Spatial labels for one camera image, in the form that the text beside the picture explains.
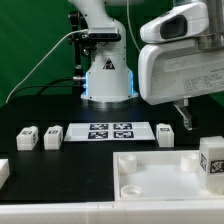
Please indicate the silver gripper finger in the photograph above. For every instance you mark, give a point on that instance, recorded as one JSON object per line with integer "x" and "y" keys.
{"x": 181, "y": 106}

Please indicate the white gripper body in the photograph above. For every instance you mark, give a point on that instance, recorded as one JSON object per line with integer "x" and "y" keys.
{"x": 179, "y": 70}

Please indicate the white square tabletop part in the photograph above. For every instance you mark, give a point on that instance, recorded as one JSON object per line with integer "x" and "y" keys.
{"x": 160, "y": 176}

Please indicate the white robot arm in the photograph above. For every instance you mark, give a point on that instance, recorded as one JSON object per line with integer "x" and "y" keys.
{"x": 109, "y": 81}

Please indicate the white front obstacle bar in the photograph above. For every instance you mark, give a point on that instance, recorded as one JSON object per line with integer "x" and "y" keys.
{"x": 167, "y": 212}

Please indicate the white obstacle bar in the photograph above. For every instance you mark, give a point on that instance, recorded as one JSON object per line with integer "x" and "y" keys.
{"x": 4, "y": 171}
{"x": 167, "y": 212}

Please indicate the white fiducial marker plate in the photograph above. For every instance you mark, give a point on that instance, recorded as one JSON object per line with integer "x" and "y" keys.
{"x": 112, "y": 131}

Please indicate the white left obstacle bar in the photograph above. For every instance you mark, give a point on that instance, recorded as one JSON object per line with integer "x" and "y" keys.
{"x": 4, "y": 171}

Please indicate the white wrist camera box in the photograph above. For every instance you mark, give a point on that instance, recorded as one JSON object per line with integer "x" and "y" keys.
{"x": 180, "y": 22}

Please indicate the black camera stand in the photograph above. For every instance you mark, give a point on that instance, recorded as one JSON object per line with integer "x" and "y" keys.
{"x": 78, "y": 46}

